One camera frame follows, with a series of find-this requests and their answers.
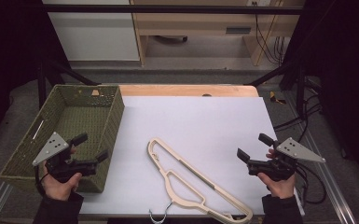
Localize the person's left hand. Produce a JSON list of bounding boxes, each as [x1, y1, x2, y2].
[[41, 163, 83, 202]]

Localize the black curtain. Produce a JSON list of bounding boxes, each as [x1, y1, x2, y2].
[[0, 0, 73, 152], [279, 0, 359, 181]]

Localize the green woven basket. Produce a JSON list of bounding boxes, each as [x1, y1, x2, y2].
[[0, 84, 126, 194]]

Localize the black horizontal frame bar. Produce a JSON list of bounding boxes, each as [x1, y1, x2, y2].
[[41, 4, 304, 15]]

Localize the right hand-held gripper black cable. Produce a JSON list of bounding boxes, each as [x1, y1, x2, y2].
[[295, 162, 328, 205]]

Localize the black frame strut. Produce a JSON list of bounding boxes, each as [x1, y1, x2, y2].
[[36, 59, 102, 108], [245, 60, 307, 119]]

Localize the wooden desk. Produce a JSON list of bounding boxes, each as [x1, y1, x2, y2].
[[130, 0, 306, 67]]

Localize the white cabinet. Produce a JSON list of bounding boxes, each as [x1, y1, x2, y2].
[[41, 0, 141, 62]]

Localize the black floor cables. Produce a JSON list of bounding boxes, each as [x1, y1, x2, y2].
[[273, 92, 323, 144]]

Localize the beige clothes hanger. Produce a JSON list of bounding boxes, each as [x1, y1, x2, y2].
[[146, 137, 254, 224]]

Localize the black hanging cables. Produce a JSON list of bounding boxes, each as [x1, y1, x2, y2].
[[254, 3, 286, 66]]

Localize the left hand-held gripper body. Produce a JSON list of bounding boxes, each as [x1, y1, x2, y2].
[[32, 131, 98, 184]]

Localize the yellow and black small object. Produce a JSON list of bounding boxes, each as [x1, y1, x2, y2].
[[269, 91, 287, 105]]

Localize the person's right hand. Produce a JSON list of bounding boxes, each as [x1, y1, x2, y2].
[[256, 172, 297, 200]]

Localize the hand-held gripper black cable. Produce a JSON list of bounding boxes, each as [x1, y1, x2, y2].
[[35, 164, 49, 198], [295, 162, 328, 205]]

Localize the left hand-held gripper black cable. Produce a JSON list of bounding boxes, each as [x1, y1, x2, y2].
[[35, 164, 49, 198]]

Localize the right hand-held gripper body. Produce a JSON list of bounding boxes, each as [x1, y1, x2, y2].
[[247, 136, 326, 182]]

